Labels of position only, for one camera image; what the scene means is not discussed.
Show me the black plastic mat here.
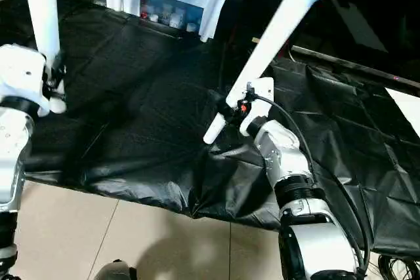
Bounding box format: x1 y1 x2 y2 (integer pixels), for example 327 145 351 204
0 0 420 261

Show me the black backdrop cloth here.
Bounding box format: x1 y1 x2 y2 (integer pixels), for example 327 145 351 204
223 0 420 77

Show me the white flat sheet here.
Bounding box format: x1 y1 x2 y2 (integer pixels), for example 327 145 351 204
386 86 420 138

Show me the black robot left foot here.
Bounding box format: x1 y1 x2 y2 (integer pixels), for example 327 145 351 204
94 260 138 280

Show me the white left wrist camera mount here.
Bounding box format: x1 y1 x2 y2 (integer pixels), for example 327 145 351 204
0 44 56 118

